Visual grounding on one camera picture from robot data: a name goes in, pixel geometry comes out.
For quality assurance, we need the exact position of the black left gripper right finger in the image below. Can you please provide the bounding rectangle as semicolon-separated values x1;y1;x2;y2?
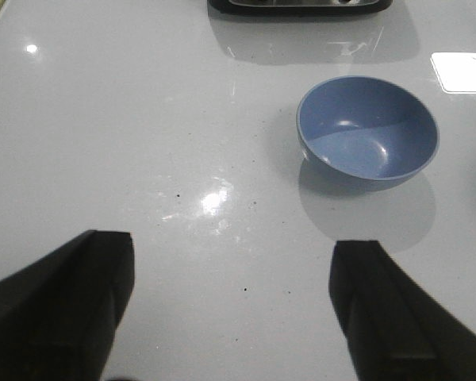
328;241;476;380

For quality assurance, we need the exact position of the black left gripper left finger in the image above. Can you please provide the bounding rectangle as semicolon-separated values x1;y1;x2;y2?
0;230;135;380

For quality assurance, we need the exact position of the blue bowl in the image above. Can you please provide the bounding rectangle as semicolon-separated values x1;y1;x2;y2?
296;75;440;191

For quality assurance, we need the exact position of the black and chrome toaster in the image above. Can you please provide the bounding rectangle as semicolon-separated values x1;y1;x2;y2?
208;0;393;16

